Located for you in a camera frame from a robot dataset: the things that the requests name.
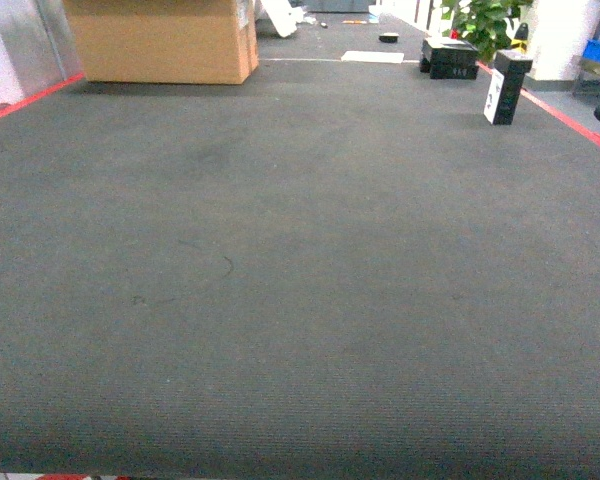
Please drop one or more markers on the white flat sheet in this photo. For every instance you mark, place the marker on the white flat sheet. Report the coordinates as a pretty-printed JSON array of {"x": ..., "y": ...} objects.
[{"x": 372, "y": 57}]

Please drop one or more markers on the white foam board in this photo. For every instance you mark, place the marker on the white foam board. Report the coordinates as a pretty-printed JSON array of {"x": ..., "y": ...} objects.
[{"x": 281, "y": 14}]

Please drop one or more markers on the black flat box stack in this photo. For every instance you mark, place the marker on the black flat box stack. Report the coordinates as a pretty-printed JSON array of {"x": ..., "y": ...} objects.
[{"x": 447, "y": 58}]

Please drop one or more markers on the large cardboard box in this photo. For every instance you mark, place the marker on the large cardboard box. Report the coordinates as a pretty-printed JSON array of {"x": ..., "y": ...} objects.
[{"x": 172, "y": 42}]

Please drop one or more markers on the black and white upright box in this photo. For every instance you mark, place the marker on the black and white upright box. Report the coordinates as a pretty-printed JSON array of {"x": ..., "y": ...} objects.
[{"x": 507, "y": 76}]

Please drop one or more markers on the green potted plant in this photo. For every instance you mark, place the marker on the green potted plant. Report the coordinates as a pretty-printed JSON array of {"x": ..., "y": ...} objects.
[{"x": 488, "y": 25}]

